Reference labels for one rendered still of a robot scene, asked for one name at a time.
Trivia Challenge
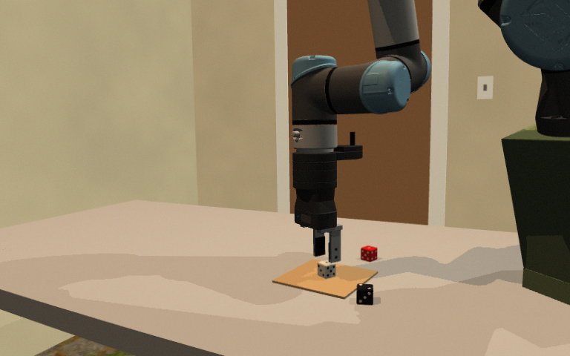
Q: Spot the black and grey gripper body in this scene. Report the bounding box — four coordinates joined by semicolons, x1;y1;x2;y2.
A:
292;125;362;230

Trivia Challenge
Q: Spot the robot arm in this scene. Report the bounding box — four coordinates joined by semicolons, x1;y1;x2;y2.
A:
291;0;570;137

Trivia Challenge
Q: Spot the white die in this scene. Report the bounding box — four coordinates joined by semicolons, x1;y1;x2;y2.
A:
317;260;336;279

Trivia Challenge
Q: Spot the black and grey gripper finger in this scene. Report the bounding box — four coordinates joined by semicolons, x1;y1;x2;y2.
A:
313;229;325;257
317;224;343;263

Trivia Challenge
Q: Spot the red die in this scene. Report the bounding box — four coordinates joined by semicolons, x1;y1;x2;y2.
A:
361;246;377;262

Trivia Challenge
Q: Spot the orange flat mat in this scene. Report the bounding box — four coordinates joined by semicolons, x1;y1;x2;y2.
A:
272;259;378;299

